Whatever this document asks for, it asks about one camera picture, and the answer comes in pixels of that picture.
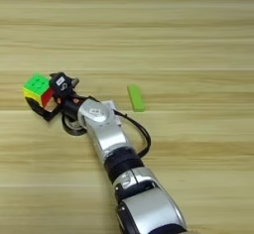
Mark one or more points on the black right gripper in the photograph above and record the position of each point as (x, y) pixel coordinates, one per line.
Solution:
(67, 105)

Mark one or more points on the multicolour puzzle cube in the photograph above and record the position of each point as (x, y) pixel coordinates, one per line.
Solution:
(36, 84)

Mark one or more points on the green rectangular block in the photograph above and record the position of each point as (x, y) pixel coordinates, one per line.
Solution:
(135, 97)

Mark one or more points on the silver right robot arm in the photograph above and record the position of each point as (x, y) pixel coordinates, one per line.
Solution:
(109, 135)

